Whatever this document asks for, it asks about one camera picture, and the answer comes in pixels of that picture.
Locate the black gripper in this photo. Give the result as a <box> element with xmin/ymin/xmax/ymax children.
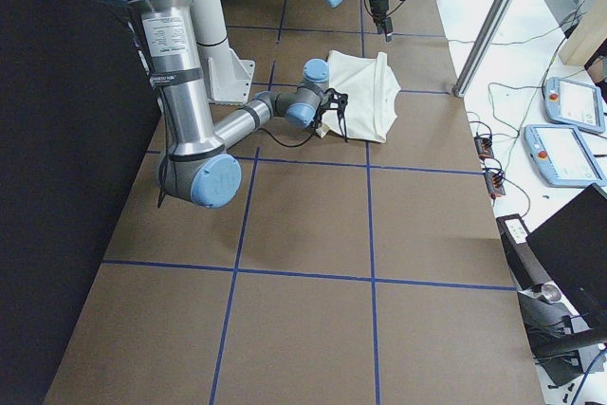
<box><xmin>312</xmin><ymin>101</ymin><xmax>336</xmax><ymax>134</ymax></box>
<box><xmin>369</xmin><ymin>0</ymin><xmax>393</xmax><ymax>41</ymax></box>

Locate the white long-sleeve cat shirt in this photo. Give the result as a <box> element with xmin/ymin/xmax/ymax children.
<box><xmin>328</xmin><ymin>50</ymin><xmax>400</xmax><ymax>143</ymax></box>

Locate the upper orange terminal block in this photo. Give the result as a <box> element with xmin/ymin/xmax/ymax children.
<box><xmin>474</xmin><ymin>136</ymin><xmax>495</xmax><ymax>159</ymax></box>

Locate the orange terminal block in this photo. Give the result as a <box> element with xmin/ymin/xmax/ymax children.
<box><xmin>484</xmin><ymin>169</ymin><xmax>506</xmax><ymax>200</ymax></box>
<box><xmin>474</xmin><ymin>136</ymin><xmax>495</xmax><ymax>159</ymax></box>

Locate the lower orange terminal block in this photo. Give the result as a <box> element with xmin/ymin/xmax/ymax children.
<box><xmin>484</xmin><ymin>169</ymin><xmax>506</xmax><ymax>200</ymax></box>

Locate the wooden board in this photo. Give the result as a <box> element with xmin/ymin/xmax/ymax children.
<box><xmin>559</xmin><ymin>0</ymin><xmax>607</xmax><ymax>66</ymax></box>

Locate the far blue teach pendant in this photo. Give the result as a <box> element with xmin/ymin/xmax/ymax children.
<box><xmin>543</xmin><ymin>77</ymin><xmax>606</xmax><ymax>134</ymax></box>

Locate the blue teach pendant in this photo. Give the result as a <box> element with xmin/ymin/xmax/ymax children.
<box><xmin>523</xmin><ymin>124</ymin><xmax>606</xmax><ymax>188</ymax></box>
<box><xmin>543</xmin><ymin>77</ymin><xmax>606</xmax><ymax>134</ymax></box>

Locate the near blue teach pendant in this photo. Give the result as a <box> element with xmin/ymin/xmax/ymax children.
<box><xmin>523</xmin><ymin>124</ymin><xmax>606</xmax><ymax>188</ymax></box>

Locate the black box white label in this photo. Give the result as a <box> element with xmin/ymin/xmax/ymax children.
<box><xmin>496</xmin><ymin>214</ymin><xmax>551</xmax><ymax>290</ymax></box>

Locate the black monitor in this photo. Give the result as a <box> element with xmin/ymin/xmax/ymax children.
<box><xmin>527</xmin><ymin>184</ymin><xmax>606</xmax><ymax>327</ymax></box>

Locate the silver metal knob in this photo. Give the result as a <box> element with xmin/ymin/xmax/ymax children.
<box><xmin>532</xmin><ymin>283</ymin><xmax>562</xmax><ymax>304</ymax></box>

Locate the black monitor stand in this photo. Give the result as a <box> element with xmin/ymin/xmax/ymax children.
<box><xmin>517</xmin><ymin>293</ymin><xmax>606</xmax><ymax>386</ymax></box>

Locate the white pedestal column base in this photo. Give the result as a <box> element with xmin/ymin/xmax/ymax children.
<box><xmin>191</xmin><ymin>0</ymin><xmax>255</xmax><ymax>105</ymax></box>

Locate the aluminium frame post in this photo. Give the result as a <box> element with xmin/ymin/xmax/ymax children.
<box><xmin>452</xmin><ymin>0</ymin><xmax>513</xmax><ymax>98</ymax></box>

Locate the pendant black cable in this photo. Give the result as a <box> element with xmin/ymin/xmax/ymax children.
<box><xmin>445</xmin><ymin>10</ymin><xmax>589</xmax><ymax>216</ymax></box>

